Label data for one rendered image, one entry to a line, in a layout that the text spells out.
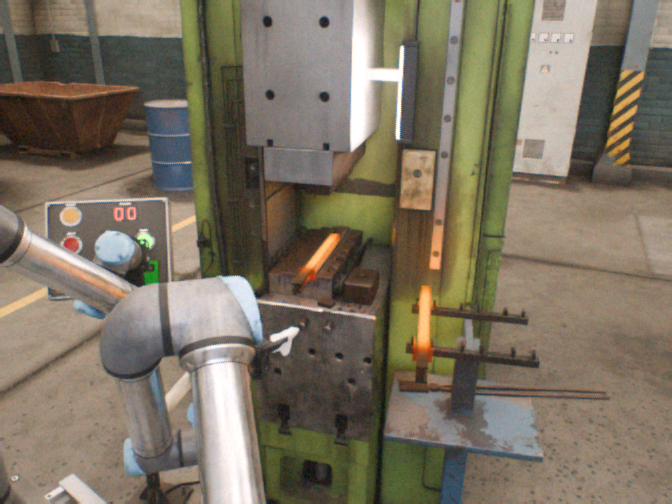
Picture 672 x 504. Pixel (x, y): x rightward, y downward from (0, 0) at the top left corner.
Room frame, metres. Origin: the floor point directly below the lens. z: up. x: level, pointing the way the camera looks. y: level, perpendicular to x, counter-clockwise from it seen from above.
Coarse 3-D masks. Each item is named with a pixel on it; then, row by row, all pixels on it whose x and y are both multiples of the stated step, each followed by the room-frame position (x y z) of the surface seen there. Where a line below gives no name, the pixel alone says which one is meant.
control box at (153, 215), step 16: (48, 208) 1.51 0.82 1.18; (64, 208) 1.52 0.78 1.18; (80, 208) 1.52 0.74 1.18; (96, 208) 1.53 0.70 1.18; (112, 208) 1.53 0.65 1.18; (128, 208) 1.54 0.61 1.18; (144, 208) 1.55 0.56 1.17; (160, 208) 1.56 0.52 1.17; (48, 224) 1.49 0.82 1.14; (64, 224) 1.49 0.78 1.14; (80, 224) 1.50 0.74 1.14; (96, 224) 1.51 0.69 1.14; (112, 224) 1.51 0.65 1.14; (128, 224) 1.52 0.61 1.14; (144, 224) 1.53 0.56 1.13; (160, 224) 1.53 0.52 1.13; (64, 240) 1.47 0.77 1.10; (80, 240) 1.48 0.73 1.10; (96, 240) 1.48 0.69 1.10; (160, 240) 1.51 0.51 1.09; (160, 256) 1.49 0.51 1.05; (160, 272) 1.46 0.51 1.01; (48, 288) 1.40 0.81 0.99
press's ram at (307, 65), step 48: (240, 0) 1.54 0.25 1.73; (288, 0) 1.50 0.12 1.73; (336, 0) 1.47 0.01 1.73; (384, 0) 1.85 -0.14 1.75; (288, 48) 1.51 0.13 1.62; (336, 48) 1.47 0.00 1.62; (288, 96) 1.51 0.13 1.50; (336, 96) 1.47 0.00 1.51; (288, 144) 1.51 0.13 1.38; (336, 144) 1.47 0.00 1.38
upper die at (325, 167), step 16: (272, 144) 1.56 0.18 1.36; (272, 160) 1.52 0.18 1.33; (288, 160) 1.51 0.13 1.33; (304, 160) 1.50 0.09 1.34; (320, 160) 1.48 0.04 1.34; (336, 160) 1.51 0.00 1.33; (352, 160) 1.70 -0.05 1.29; (272, 176) 1.52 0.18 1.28; (288, 176) 1.51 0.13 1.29; (304, 176) 1.50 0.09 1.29; (320, 176) 1.48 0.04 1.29; (336, 176) 1.51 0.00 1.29
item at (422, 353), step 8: (424, 288) 1.46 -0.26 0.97; (424, 296) 1.41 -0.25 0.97; (424, 304) 1.36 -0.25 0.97; (424, 312) 1.31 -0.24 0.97; (424, 320) 1.27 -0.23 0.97; (424, 328) 1.23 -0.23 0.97; (424, 336) 1.19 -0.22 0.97; (424, 344) 1.15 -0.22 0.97; (416, 352) 1.12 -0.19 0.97; (424, 352) 1.10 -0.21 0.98; (432, 352) 1.12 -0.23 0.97; (416, 360) 1.12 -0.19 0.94; (424, 360) 1.07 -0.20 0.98; (416, 368) 1.09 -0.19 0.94; (424, 368) 1.04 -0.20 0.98; (416, 376) 1.06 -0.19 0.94; (424, 376) 1.06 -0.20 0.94
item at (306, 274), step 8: (328, 240) 1.74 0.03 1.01; (336, 240) 1.76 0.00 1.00; (320, 248) 1.66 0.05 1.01; (328, 248) 1.67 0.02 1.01; (320, 256) 1.60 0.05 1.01; (312, 264) 1.53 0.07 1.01; (304, 272) 1.47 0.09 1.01; (312, 272) 1.48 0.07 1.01; (296, 280) 1.41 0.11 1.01; (304, 280) 1.42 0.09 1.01; (312, 280) 1.48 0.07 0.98; (296, 288) 1.39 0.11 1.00
